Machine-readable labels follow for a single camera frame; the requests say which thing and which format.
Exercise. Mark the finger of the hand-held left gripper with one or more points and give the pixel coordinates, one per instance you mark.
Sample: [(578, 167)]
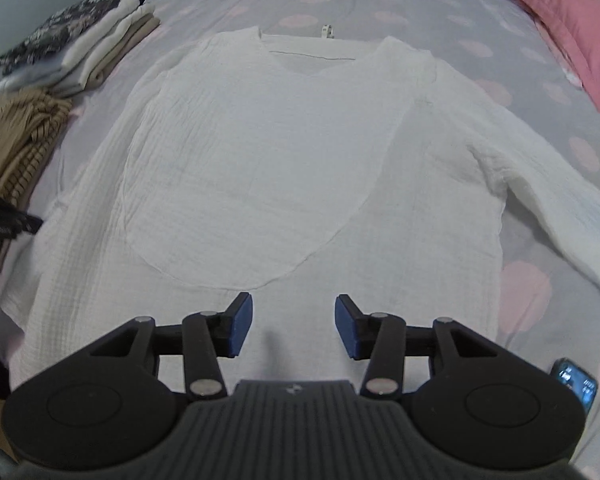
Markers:
[(25, 222)]

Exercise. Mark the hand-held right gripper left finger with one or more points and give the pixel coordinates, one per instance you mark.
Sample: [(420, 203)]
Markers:
[(242, 325)]

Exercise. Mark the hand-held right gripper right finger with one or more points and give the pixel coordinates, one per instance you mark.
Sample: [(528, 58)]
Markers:
[(345, 327)]

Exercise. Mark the white crinkle shirt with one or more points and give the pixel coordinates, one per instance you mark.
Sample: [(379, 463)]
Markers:
[(280, 160)]

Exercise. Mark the brown striped garment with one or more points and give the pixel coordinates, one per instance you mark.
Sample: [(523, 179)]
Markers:
[(20, 130)]

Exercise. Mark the pale grey folded garment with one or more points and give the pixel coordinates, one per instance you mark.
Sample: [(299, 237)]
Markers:
[(35, 72)]

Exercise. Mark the dark floral folded garment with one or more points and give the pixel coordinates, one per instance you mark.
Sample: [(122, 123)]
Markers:
[(55, 30)]

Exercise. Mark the beige folded garment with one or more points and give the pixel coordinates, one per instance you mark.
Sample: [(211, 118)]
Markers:
[(130, 40)]

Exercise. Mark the white folded garment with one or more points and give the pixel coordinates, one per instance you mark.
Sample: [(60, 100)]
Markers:
[(110, 20)]

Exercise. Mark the smartphone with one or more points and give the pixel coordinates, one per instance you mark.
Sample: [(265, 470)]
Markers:
[(575, 382)]

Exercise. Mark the small white plug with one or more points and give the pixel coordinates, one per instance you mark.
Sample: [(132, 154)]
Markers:
[(328, 31)]

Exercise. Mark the pink pillow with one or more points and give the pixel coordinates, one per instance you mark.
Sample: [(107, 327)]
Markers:
[(570, 25)]

